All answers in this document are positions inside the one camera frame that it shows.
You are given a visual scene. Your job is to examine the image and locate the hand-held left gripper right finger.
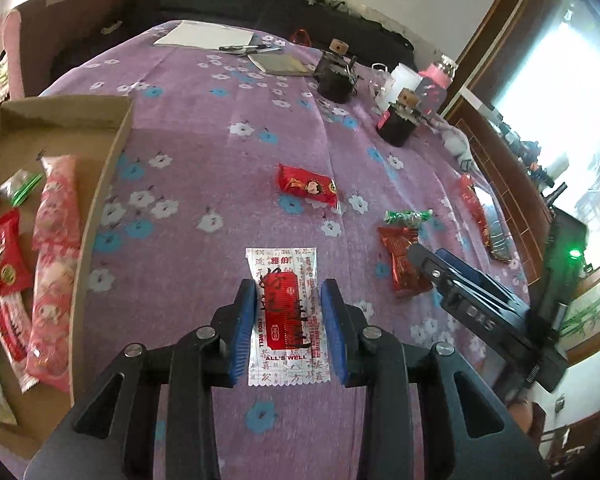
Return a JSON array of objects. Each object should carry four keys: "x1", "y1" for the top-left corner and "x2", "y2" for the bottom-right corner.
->
[{"x1": 320, "y1": 279, "x2": 551, "y2": 480}]

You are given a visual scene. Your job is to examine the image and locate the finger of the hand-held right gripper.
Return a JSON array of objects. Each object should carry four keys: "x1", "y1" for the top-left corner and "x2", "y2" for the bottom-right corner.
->
[
  {"x1": 434, "y1": 247, "x2": 520, "y2": 307},
  {"x1": 406, "y1": 242, "x2": 462, "y2": 312}
]

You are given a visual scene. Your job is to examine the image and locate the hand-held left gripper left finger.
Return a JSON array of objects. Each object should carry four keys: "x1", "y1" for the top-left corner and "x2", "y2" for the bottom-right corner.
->
[{"x1": 25, "y1": 279, "x2": 259, "y2": 480}]

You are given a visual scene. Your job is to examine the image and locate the dark red snack packet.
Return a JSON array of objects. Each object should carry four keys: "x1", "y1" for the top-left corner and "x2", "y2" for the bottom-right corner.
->
[{"x1": 377, "y1": 226, "x2": 434, "y2": 299}]

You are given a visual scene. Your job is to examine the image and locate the white packet with red label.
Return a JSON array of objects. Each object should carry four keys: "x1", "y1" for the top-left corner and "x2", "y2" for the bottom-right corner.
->
[{"x1": 245, "y1": 246, "x2": 331, "y2": 387}]

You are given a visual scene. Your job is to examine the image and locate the long pink snack packet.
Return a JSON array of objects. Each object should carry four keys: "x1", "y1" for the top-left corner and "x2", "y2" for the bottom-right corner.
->
[
  {"x1": 32, "y1": 155, "x2": 81, "y2": 251},
  {"x1": 24, "y1": 247, "x2": 81, "y2": 395}
]

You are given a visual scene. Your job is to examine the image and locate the cardboard box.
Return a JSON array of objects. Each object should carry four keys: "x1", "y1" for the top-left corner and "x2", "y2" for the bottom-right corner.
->
[{"x1": 0, "y1": 95, "x2": 135, "y2": 461}]

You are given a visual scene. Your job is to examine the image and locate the person's right hand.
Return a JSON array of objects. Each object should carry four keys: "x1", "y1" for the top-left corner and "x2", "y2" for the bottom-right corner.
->
[{"x1": 507, "y1": 400, "x2": 549, "y2": 444}]

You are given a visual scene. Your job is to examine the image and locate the green wrapped candy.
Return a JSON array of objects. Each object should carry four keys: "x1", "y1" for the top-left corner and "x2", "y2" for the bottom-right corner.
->
[{"x1": 384, "y1": 209, "x2": 434, "y2": 226}]

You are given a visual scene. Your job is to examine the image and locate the red plastic bag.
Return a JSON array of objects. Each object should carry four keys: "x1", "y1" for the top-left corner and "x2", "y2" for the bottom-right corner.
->
[{"x1": 457, "y1": 174, "x2": 491, "y2": 246}]

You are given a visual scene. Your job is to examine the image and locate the brown wooden sideboard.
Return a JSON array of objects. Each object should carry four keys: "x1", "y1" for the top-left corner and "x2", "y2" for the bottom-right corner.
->
[{"x1": 441, "y1": 85, "x2": 600, "y2": 367}]

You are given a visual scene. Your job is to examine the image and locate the white cloth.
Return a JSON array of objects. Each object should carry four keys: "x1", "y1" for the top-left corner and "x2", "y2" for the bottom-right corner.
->
[{"x1": 437, "y1": 122, "x2": 476, "y2": 171}]

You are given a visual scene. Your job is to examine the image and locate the black device with cork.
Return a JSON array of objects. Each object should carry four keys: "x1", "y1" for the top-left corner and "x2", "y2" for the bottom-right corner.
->
[
  {"x1": 314, "y1": 39, "x2": 361, "y2": 105},
  {"x1": 376, "y1": 89, "x2": 424, "y2": 149}
]

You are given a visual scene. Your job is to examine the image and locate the red packet with figure print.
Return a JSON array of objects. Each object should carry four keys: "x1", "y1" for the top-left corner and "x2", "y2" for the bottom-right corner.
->
[{"x1": 276, "y1": 163, "x2": 341, "y2": 214}]

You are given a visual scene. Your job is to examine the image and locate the purple floral tablecloth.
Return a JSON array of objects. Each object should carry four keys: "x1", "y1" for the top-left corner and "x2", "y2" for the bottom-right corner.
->
[{"x1": 0, "y1": 20, "x2": 532, "y2": 480}]

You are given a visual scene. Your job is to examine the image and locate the white plastic container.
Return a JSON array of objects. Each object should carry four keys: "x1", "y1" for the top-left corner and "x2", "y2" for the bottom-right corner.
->
[{"x1": 387, "y1": 62, "x2": 424, "y2": 111}]

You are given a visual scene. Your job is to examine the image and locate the pink thermos bottle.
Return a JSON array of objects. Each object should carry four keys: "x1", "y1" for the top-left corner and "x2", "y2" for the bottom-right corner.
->
[{"x1": 417, "y1": 55, "x2": 459, "y2": 114}]

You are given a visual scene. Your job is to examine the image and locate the clear glass jar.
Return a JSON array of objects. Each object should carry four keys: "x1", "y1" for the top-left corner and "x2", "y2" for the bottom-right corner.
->
[{"x1": 370, "y1": 62, "x2": 396, "y2": 99}]

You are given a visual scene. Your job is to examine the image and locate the red white snack packet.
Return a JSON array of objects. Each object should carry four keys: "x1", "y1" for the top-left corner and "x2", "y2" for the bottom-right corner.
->
[{"x1": 0, "y1": 284, "x2": 34, "y2": 394}]

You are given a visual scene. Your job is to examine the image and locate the small red snack packet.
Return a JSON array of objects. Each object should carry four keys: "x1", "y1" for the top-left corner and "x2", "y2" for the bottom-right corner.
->
[{"x1": 0, "y1": 210, "x2": 34, "y2": 294}]

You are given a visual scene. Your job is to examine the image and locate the tan notebook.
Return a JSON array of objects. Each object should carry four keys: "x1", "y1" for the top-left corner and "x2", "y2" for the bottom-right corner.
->
[{"x1": 247, "y1": 52, "x2": 315, "y2": 77}]

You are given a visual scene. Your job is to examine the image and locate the clear green striped packet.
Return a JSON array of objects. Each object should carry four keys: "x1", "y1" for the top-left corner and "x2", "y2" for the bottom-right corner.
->
[{"x1": 0, "y1": 170, "x2": 45, "y2": 207}]

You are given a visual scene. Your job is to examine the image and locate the scissors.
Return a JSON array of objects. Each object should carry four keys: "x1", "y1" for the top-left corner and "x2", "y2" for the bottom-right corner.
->
[{"x1": 219, "y1": 44, "x2": 283, "y2": 55}]

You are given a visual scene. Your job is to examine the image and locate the white paper sheet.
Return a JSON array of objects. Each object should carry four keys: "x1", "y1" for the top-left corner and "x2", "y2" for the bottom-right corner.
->
[{"x1": 154, "y1": 20, "x2": 255, "y2": 50}]

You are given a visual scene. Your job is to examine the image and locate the pink cloth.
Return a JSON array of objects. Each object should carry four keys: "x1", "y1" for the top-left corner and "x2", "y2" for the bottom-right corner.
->
[{"x1": 0, "y1": 9, "x2": 24, "y2": 104}]

